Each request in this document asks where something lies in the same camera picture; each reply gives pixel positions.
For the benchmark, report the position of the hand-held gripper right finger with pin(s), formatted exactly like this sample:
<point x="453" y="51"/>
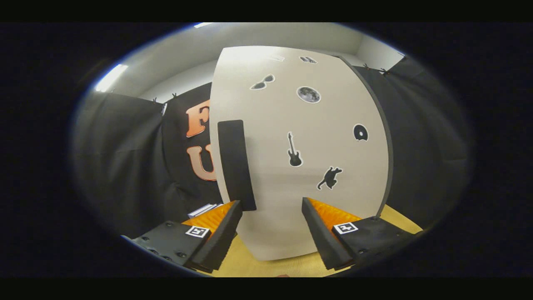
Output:
<point x="322" y="233"/>

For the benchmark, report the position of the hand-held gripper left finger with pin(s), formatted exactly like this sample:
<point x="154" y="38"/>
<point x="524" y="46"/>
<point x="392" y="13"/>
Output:
<point x="218" y="239"/>

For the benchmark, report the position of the blue spine book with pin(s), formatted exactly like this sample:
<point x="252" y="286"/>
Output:
<point x="199" y="211"/>

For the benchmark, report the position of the black backdrop cloth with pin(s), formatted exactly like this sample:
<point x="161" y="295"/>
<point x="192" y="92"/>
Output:
<point x="125" y="166"/>

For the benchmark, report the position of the ceiling light panel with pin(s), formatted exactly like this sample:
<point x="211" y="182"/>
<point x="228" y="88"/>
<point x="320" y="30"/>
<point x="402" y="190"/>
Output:
<point x="203" y="25"/>
<point x="111" y="78"/>

